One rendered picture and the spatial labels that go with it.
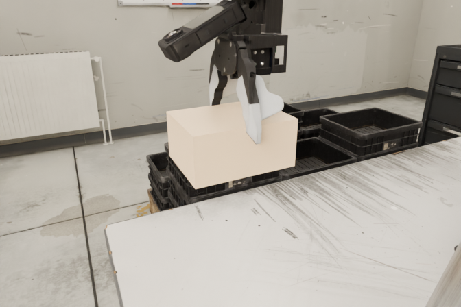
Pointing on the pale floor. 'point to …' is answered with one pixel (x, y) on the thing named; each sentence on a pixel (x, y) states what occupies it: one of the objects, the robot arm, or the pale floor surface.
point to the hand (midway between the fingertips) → (230, 129)
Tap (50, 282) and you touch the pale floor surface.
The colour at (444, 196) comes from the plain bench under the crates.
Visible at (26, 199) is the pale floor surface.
